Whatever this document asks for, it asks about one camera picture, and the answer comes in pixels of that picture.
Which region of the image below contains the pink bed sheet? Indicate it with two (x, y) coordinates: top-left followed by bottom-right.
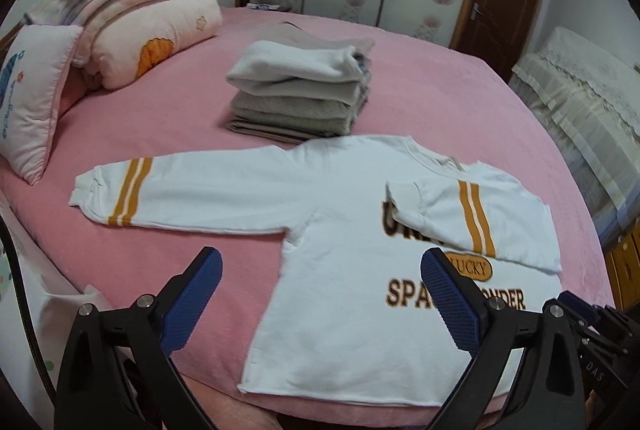
(0, 4), (617, 430)

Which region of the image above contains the pink embroidered cushion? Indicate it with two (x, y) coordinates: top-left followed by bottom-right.
(0, 24), (84, 187)

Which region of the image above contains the black cable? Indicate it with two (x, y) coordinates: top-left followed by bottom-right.
(0, 214), (57, 413)

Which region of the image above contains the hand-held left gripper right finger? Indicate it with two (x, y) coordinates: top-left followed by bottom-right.
(420, 247), (587, 430)

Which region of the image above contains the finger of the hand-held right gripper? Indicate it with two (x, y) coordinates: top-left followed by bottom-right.
(556, 291), (640, 352)
(574, 339), (634, 407)

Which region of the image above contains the wooden drawer cabinet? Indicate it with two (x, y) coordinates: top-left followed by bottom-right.
(602, 219), (640, 311)

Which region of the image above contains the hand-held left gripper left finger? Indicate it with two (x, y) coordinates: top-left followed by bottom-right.
(54, 246), (224, 430)

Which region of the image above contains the white printed sweatshirt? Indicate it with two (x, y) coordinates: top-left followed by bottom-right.
(69, 135), (563, 408)

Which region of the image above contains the stack of folded clothes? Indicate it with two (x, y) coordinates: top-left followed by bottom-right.
(226, 22), (377, 147)

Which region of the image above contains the lace covered furniture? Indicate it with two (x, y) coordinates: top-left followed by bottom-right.
(509, 26), (640, 247)

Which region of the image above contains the pink folded quilt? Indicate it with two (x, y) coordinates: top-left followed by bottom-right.
(72, 0), (224, 90)

